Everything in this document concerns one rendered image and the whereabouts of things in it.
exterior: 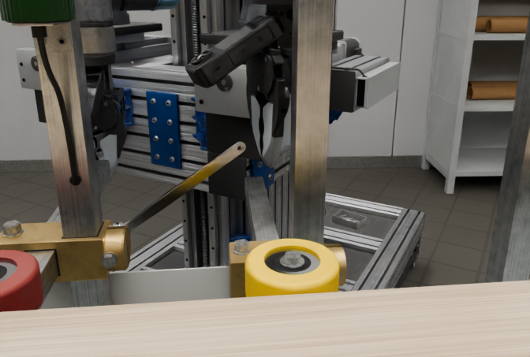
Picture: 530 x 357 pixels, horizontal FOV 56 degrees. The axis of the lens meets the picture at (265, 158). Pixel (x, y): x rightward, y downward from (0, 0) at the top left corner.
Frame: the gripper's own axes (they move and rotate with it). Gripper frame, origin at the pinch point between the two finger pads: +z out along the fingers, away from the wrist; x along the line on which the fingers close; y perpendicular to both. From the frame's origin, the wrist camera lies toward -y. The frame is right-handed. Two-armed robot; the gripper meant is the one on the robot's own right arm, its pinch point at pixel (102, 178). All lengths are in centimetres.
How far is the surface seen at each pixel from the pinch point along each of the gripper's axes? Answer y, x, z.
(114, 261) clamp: -30.8, -7.6, -2.2
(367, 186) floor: 189, -108, 83
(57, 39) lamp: -29.7, -4.5, -25.4
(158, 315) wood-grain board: -48, -14, -8
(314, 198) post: -29.5, -29.4, -7.9
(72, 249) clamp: -30.2, -3.3, -3.5
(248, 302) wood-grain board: -47, -21, -8
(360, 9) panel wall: 222, -107, -17
